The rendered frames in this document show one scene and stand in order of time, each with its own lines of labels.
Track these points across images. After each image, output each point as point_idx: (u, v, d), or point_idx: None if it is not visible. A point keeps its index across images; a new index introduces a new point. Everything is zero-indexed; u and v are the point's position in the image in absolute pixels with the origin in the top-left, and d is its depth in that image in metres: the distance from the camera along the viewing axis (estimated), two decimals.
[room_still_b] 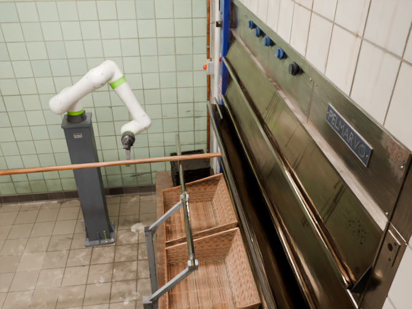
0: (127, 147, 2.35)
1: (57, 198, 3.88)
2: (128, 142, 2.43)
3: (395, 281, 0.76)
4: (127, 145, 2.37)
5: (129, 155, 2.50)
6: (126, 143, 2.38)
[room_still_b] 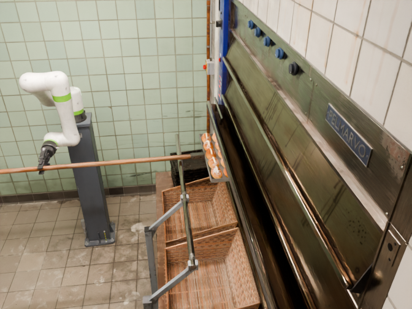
0: (41, 167, 2.22)
1: (57, 198, 3.88)
2: (45, 159, 2.30)
3: (395, 281, 0.76)
4: (42, 165, 2.24)
5: (46, 163, 2.33)
6: (41, 162, 2.25)
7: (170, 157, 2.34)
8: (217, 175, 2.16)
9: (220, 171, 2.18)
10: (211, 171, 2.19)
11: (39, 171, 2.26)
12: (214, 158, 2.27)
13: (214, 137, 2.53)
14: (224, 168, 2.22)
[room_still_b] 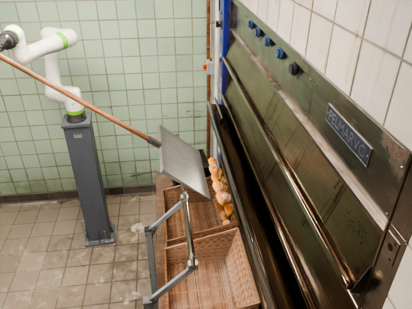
0: None
1: (57, 198, 3.88)
2: (2, 46, 1.93)
3: (395, 281, 0.76)
4: None
5: (0, 51, 1.95)
6: None
7: (130, 127, 2.19)
8: (223, 200, 2.26)
9: (226, 199, 2.29)
10: (219, 194, 2.29)
11: None
12: (222, 184, 2.38)
13: (219, 171, 2.68)
14: (227, 203, 2.36)
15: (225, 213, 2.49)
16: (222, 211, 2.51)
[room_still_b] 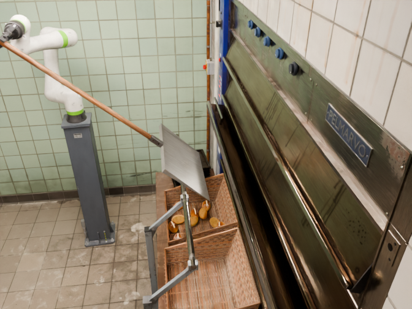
0: (3, 40, 1.82)
1: (57, 198, 3.88)
2: (9, 36, 1.90)
3: (395, 281, 0.76)
4: (5, 40, 1.84)
5: (6, 41, 1.92)
6: (6, 37, 1.85)
7: (133, 125, 2.18)
8: None
9: None
10: None
11: None
12: (220, 225, 2.55)
13: (203, 205, 2.83)
14: None
15: (176, 238, 2.52)
16: (175, 236, 2.55)
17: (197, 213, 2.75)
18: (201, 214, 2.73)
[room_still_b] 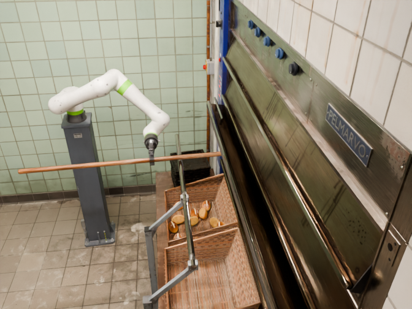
0: (153, 159, 2.30)
1: (57, 198, 3.88)
2: None
3: (395, 281, 0.76)
4: (153, 157, 2.32)
5: None
6: (152, 154, 2.33)
7: None
8: None
9: None
10: None
11: (150, 162, 2.34)
12: (220, 225, 2.55)
13: (203, 205, 2.83)
14: None
15: (176, 238, 2.52)
16: (175, 236, 2.55)
17: (197, 213, 2.75)
18: (201, 214, 2.73)
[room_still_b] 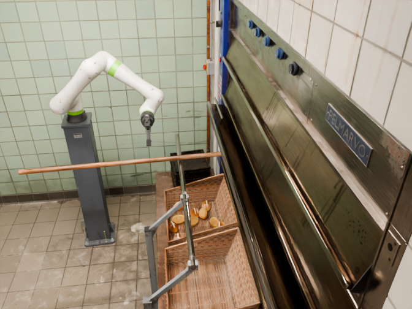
0: (148, 125, 2.27)
1: (57, 198, 3.88)
2: None
3: (395, 281, 0.76)
4: (149, 123, 2.29)
5: (149, 135, 2.41)
6: (148, 121, 2.30)
7: None
8: None
9: None
10: None
11: (146, 143, 2.36)
12: (220, 225, 2.55)
13: (203, 205, 2.83)
14: None
15: (176, 238, 2.52)
16: (175, 236, 2.55)
17: (197, 213, 2.75)
18: (201, 214, 2.73)
